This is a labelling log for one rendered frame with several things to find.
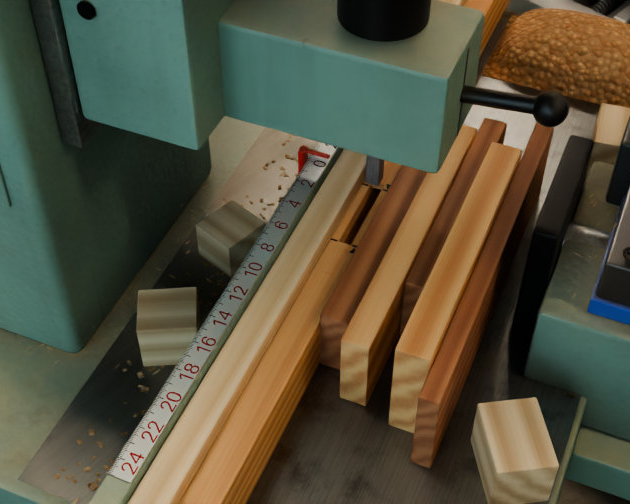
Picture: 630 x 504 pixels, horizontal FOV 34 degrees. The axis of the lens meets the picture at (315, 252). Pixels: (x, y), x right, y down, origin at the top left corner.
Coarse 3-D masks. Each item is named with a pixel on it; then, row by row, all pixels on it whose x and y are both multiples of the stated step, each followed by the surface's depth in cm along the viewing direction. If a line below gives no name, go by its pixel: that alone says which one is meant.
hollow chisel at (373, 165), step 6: (366, 162) 65; (372, 162) 65; (378, 162) 65; (366, 168) 66; (372, 168) 66; (378, 168) 65; (366, 174) 66; (372, 174) 66; (378, 174) 66; (366, 180) 66; (372, 180) 66; (378, 180) 66
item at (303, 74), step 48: (240, 0) 60; (288, 0) 60; (336, 0) 60; (432, 0) 59; (240, 48) 59; (288, 48) 57; (336, 48) 56; (384, 48) 56; (432, 48) 56; (480, 48) 60; (240, 96) 61; (288, 96) 60; (336, 96) 58; (384, 96) 57; (432, 96) 56; (336, 144) 61; (384, 144) 59; (432, 144) 58
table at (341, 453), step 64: (512, 128) 78; (576, 128) 78; (512, 320) 65; (320, 384) 62; (384, 384) 62; (512, 384) 62; (320, 448) 59; (384, 448) 59; (448, 448) 59; (576, 448) 62
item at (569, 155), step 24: (576, 144) 62; (576, 168) 61; (552, 192) 59; (576, 192) 60; (552, 216) 58; (552, 240) 57; (576, 240) 62; (600, 240) 61; (528, 264) 59; (552, 264) 59; (528, 288) 61; (528, 312) 62; (528, 336) 63
